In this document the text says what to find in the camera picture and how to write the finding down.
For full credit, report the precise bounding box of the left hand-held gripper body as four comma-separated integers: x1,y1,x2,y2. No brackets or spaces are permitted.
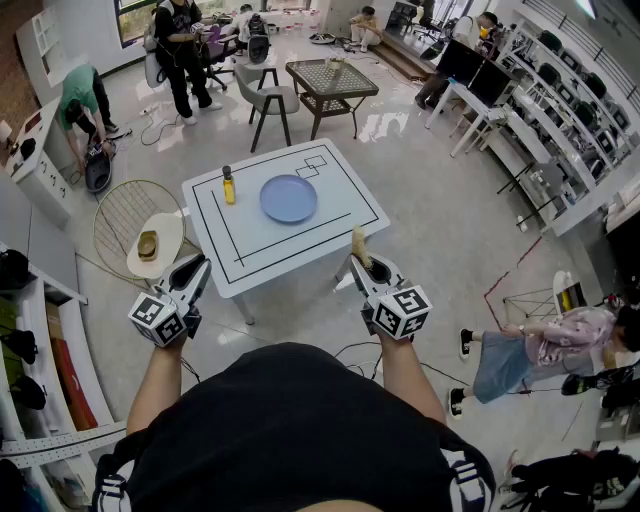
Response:
127,252,213,349

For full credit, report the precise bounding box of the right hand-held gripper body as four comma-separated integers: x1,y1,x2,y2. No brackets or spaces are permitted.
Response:
348,252,434,342

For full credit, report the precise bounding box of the blue round plate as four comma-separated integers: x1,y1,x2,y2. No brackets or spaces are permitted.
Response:
259,173,320,225

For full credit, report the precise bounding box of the person's right forearm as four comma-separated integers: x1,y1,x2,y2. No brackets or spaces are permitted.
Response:
374,329,448,426

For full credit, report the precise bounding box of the person's left forearm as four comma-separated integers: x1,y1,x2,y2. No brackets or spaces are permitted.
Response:
125,333,189,437

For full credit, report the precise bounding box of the cream seat cushion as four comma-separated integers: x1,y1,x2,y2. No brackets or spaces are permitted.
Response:
125,210,186,280

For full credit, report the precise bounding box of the wooden bowl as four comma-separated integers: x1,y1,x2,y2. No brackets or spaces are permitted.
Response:
137,229,161,263

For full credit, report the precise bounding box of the white table with black lines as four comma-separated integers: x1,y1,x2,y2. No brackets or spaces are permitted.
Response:
180,137,392,326

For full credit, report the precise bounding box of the white storage shelf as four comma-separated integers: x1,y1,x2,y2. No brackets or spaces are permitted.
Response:
0,238,127,512

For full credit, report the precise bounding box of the yellow liquid bottle black cap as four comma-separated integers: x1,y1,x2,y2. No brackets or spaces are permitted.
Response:
221,164,237,206

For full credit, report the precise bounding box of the black basket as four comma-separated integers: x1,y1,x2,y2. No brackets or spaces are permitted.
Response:
83,143,114,196

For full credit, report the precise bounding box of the person's black shirt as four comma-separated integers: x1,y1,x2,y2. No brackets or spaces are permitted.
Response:
91,341,497,512

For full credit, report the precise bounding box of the white cabinet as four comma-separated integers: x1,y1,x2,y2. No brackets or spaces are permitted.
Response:
3,96,77,230

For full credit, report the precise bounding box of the white desk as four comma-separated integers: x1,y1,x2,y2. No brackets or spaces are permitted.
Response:
424,78,512,159

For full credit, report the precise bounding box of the dark glass-top coffee table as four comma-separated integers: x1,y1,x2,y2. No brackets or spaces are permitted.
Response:
284,58,381,142

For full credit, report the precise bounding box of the grey chair with black legs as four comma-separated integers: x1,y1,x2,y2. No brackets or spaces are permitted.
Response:
233,63,302,154

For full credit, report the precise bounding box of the black monitor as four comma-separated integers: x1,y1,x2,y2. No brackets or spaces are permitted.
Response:
466,59,522,109
435,38,487,87

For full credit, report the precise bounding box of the long white shelving unit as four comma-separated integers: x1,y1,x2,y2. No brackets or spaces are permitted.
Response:
487,17,640,238

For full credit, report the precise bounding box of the purple office chair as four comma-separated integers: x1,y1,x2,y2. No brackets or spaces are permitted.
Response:
198,23,240,92

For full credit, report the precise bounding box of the black office chair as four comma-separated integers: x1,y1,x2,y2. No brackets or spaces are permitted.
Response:
246,33,272,66

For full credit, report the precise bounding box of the gold wire round chair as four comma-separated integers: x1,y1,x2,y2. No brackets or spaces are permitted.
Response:
92,179,189,282

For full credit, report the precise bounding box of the black wire frame stand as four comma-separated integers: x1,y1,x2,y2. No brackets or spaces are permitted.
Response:
501,286,559,322

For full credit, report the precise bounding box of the black floor cable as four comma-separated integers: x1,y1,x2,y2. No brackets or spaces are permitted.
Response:
139,106,184,148

